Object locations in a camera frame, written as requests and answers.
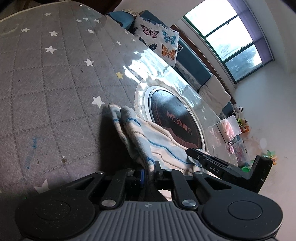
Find clear tissue box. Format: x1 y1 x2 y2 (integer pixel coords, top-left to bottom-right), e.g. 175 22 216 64
216 115 242 143

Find stuffed toys pile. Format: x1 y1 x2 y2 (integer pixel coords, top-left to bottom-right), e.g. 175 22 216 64
232 106 250 133

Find green plastic basin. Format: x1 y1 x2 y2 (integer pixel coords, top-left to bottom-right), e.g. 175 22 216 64
240 163 251 173

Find green framed window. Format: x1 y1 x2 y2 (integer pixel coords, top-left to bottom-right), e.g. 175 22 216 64
183 0 274 83

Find clear plastic storage box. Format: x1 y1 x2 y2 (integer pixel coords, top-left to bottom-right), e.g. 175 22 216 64
232 140 250 168

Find pink hair scrunchie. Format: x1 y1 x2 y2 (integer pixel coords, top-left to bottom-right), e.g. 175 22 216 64
227 143 234 154

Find butterfly print pillow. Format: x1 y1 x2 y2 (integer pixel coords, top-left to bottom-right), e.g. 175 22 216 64
133 16 180 68

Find blue sofa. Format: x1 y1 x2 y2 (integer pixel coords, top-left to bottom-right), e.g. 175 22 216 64
105 9 236 117

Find black induction cooktop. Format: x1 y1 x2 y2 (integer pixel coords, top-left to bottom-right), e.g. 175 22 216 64
134 85 207 151

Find beige plain pillow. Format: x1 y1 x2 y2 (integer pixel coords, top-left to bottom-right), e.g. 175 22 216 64
198 75 231 115

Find blue striped knit sweater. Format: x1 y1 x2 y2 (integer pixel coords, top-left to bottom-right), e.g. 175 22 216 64
100 104 205 176

